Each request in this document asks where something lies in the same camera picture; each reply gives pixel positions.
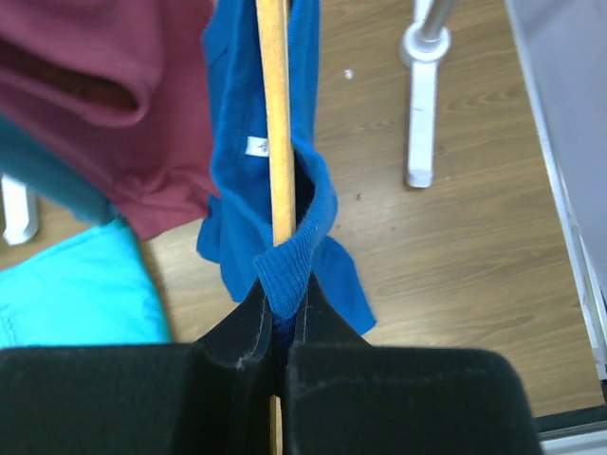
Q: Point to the left white rack foot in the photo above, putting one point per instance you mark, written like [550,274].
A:
[20,210]

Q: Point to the right white rack foot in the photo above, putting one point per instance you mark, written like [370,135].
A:
[423,59]

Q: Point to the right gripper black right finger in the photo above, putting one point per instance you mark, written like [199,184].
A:
[344,395]

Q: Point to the aluminium frame rail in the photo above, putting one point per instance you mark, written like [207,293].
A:
[562,50]

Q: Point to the grey-blue hanging tank top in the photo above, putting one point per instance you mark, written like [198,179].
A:
[25,159]

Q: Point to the blue tank top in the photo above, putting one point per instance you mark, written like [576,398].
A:
[237,234]

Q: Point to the turquoise folded shorts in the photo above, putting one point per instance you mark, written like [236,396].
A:
[91,289]

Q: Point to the white rack foot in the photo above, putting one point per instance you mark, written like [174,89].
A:
[20,210]
[423,59]

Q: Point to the yellow wooden hanger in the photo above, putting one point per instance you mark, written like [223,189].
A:
[272,20]

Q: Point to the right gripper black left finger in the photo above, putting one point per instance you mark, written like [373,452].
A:
[210,396]

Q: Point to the maroon hanging tank top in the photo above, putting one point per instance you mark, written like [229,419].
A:
[118,91]

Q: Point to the right metal rack pole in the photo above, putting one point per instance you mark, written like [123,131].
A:
[436,19]

